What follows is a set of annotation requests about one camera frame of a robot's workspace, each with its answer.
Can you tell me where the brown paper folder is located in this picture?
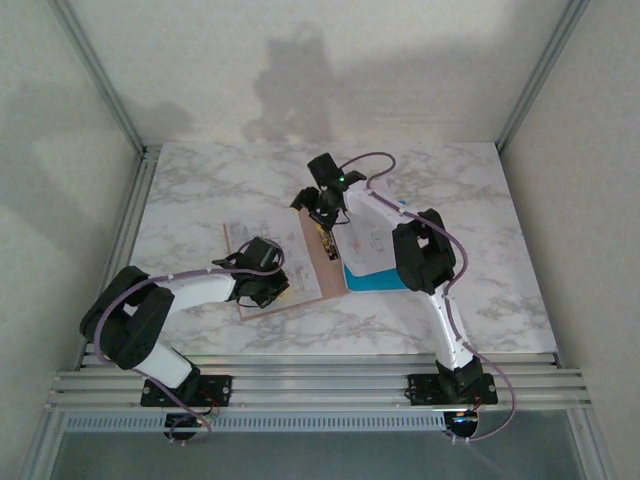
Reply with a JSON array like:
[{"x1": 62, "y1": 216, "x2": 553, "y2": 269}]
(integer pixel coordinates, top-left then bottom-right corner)
[{"x1": 222, "y1": 205, "x2": 347, "y2": 324}]

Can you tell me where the blue paper sheet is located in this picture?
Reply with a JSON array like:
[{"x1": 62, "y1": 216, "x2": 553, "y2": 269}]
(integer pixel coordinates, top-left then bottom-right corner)
[{"x1": 342, "y1": 263, "x2": 410, "y2": 295}]

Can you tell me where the narrow aluminium frame rail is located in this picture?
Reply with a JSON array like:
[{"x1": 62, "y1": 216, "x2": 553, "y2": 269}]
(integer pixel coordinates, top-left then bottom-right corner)
[{"x1": 79, "y1": 352, "x2": 560, "y2": 370}]

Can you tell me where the wide aluminium frame rail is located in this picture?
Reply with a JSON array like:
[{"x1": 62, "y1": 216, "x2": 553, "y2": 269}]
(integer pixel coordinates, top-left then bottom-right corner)
[{"x1": 46, "y1": 368, "x2": 595, "y2": 414}]

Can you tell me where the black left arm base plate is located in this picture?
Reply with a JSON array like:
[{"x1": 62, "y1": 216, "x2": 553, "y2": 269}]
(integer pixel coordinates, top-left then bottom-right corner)
[{"x1": 140, "y1": 374, "x2": 234, "y2": 408}]

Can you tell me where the grey slotted cable duct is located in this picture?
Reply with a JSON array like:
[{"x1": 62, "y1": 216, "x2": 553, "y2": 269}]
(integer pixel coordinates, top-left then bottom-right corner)
[{"x1": 63, "y1": 412, "x2": 447, "y2": 434}]

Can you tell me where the aluminium side rail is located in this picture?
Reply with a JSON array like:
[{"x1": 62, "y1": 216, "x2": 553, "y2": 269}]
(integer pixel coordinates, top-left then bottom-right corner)
[{"x1": 78, "y1": 143, "x2": 162, "y2": 357}]

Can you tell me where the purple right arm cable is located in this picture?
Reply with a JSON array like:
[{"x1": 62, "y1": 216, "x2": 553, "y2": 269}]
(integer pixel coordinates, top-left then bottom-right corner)
[{"x1": 342, "y1": 152, "x2": 519, "y2": 446}]

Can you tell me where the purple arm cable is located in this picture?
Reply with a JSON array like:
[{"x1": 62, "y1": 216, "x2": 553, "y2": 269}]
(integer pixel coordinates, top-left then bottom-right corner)
[
  {"x1": 342, "y1": 152, "x2": 519, "y2": 446},
  {"x1": 93, "y1": 239, "x2": 287, "y2": 446}
]

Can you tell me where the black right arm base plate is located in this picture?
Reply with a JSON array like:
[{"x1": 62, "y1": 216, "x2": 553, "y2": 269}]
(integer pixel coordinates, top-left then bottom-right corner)
[{"x1": 408, "y1": 372, "x2": 500, "y2": 406}]

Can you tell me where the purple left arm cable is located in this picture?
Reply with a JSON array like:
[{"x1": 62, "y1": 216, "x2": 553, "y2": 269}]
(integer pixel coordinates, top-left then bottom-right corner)
[{"x1": 93, "y1": 239, "x2": 287, "y2": 446}]

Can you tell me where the aluminium frame post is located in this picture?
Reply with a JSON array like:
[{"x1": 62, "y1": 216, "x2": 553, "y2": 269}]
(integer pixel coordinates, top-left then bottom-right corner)
[
  {"x1": 493, "y1": 0, "x2": 592, "y2": 154},
  {"x1": 47, "y1": 0, "x2": 147, "y2": 157},
  {"x1": 569, "y1": 407, "x2": 619, "y2": 480},
  {"x1": 19, "y1": 409, "x2": 69, "y2": 480}
]

